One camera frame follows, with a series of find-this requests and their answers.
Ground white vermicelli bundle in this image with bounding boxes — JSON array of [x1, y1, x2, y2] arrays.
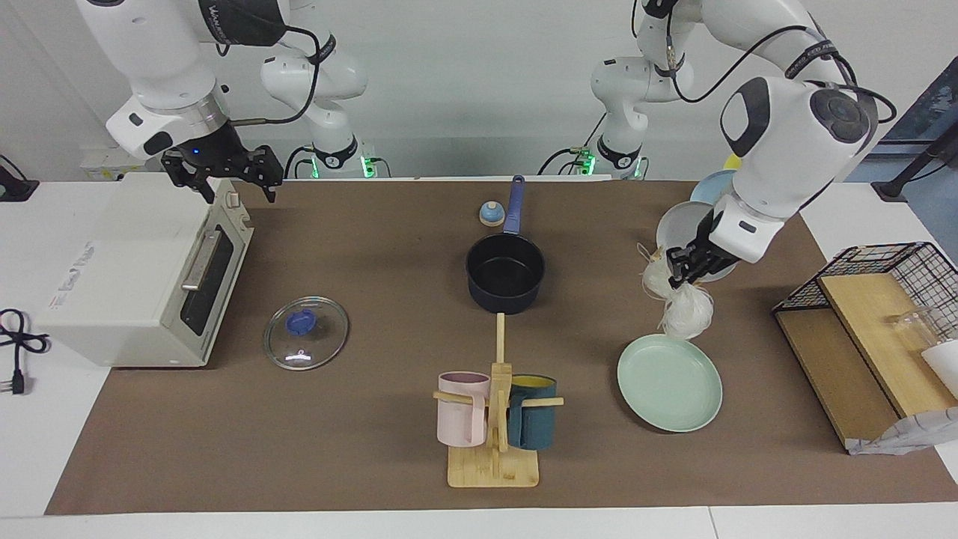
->
[[640, 243, 716, 341]]

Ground glass lid with blue knob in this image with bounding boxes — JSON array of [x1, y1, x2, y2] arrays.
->
[[263, 296, 350, 371]]

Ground grey plate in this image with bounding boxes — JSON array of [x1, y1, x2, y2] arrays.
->
[[656, 201, 738, 284]]

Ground light blue plate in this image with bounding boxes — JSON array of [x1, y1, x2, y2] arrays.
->
[[689, 169, 742, 207]]

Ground light green plate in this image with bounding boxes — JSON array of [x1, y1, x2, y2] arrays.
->
[[617, 334, 724, 433]]

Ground cream toaster oven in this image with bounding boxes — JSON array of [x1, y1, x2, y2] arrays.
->
[[36, 172, 255, 369]]

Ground black stand base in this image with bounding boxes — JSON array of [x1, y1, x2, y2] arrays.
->
[[0, 155, 40, 201]]

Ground black tripod leg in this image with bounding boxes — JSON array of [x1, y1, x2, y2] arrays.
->
[[872, 120, 958, 201]]

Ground dark teal mug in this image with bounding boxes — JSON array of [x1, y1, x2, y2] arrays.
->
[[507, 374, 558, 451]]

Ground clear glass cup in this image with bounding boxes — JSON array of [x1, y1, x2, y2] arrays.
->
[[887, 311, 936, 349]]

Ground brown table mat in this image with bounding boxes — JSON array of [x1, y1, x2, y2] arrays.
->
[[45, 180, 958, 516]]

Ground white cup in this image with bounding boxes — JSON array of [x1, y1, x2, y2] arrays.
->
[[921, 341, 958, 401]]

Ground pink mug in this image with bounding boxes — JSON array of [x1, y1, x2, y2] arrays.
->
[[437, 372, 491, 448]]

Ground marbled white cloth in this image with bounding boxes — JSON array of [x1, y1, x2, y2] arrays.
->
[[846, 408, 958, 456]]

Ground wooden mug tree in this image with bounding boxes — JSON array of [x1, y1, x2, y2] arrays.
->
[[433, 313, 564, 489]]

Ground dark blue panel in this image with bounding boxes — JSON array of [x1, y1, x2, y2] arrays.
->
[[872, 56, 958, 143]]

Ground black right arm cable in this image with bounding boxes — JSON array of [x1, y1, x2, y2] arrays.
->
[[216, 24, 324, 126]]

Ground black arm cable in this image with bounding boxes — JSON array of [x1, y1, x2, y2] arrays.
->
[[216, 24, 324, 126], [665, 22, 899, 126]]

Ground white wall power box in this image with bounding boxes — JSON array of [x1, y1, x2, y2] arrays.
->
[[80, 144, 150, 182]]

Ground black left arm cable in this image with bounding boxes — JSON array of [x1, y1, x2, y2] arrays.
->
[[665, 22, 899, 126]]

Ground black wire basket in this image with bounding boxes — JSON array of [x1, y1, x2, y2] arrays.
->
[[773, 242, 958, 345]]

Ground dark pot with purple handle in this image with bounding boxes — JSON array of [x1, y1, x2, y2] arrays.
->
[[465, 175, 546, 314]]

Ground black power cord with plug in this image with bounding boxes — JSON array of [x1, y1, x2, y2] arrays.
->
[[0, 308, 49, 396]]

